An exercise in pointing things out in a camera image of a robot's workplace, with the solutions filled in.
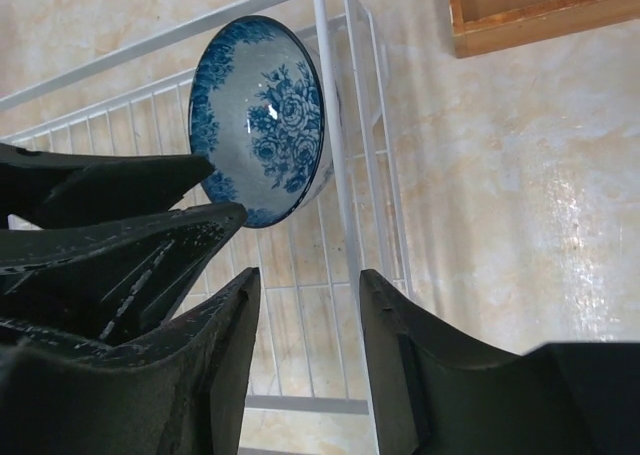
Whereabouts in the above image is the blue white patterned bowl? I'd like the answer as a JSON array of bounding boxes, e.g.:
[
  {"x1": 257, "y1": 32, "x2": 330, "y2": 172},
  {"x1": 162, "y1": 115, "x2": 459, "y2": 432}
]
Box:
[{"x1": 188, "y1": 15, "x2": 334, "y2": 229}]

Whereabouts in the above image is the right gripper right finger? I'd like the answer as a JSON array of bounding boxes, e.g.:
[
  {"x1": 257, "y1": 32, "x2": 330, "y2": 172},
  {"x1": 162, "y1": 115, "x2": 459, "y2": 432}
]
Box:
[{"x1": 359, "y1": 269, "x2": 639, "y2": 454}]

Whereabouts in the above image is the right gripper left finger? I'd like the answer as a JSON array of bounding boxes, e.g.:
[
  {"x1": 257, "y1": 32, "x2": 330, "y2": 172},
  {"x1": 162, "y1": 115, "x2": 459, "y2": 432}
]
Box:
[{"x1": 1, "y1": 268, "x2": 260, "y2": 454}]

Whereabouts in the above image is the white wire dish rack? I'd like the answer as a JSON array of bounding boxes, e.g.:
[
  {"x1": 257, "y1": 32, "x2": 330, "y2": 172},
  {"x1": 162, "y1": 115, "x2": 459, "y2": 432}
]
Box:
[{"x1": 0, "y1": 0, "x2": 414, "y2": 416}]

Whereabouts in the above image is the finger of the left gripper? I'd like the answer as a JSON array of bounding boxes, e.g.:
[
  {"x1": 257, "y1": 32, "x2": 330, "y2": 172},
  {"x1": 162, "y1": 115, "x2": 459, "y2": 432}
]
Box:
[
  {"x1": 1, "y1": 202, "x2": 247, "y2": 345},
  {"x1": 1, "y1": 144, "x2": 214, "y2": 229}
]

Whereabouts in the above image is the wooden compartment tray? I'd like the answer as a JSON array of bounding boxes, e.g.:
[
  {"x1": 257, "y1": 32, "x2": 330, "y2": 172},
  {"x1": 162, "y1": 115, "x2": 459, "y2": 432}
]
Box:
[{"x1": 449, "y1": 0, "x2": 639, "y2": 58}]

